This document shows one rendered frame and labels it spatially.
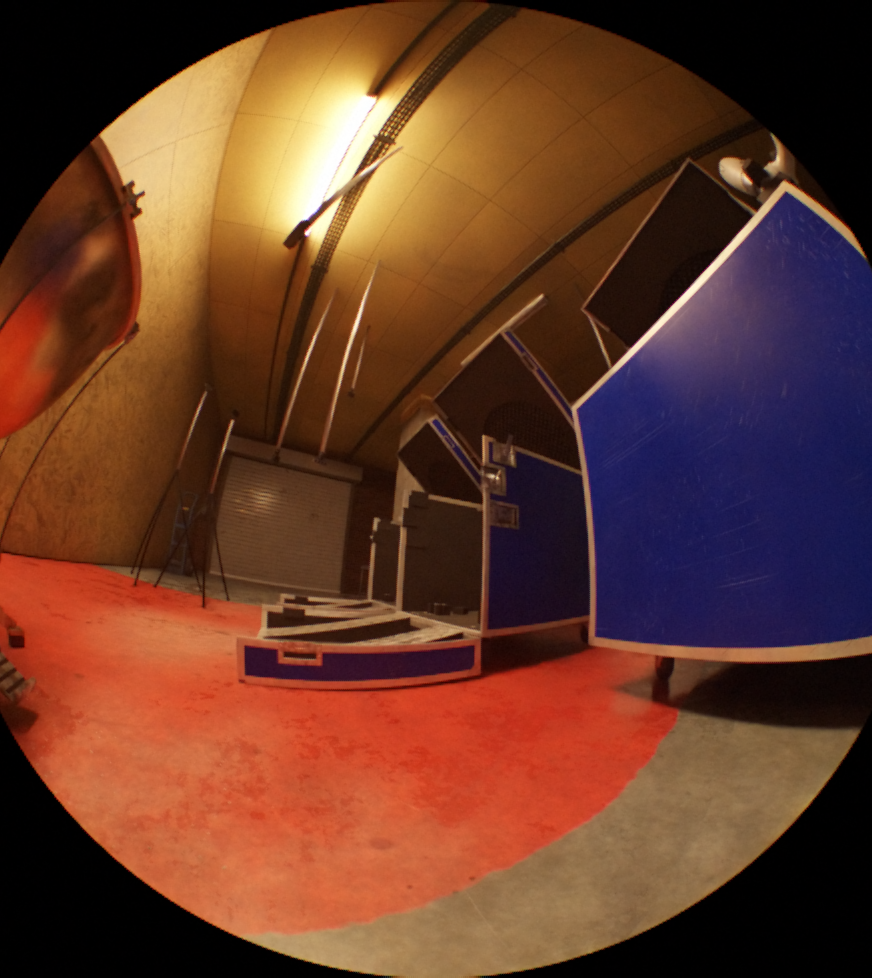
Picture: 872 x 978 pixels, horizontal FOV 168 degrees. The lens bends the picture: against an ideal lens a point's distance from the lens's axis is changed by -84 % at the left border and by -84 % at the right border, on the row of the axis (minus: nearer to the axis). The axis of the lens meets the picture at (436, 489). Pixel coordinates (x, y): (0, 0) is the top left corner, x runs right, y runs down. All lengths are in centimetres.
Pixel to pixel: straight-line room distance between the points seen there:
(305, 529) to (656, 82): 848
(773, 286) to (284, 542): 701
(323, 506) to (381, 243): 554
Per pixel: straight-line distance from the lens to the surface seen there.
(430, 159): 293
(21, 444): 226
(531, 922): 39
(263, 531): 679
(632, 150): 323
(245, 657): 92
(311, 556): 681
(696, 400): 75
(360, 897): 40
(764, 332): 72
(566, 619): 145
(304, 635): 151
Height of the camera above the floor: 35
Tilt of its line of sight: 19 degrees up
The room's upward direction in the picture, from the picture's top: 3 degrees clockwise
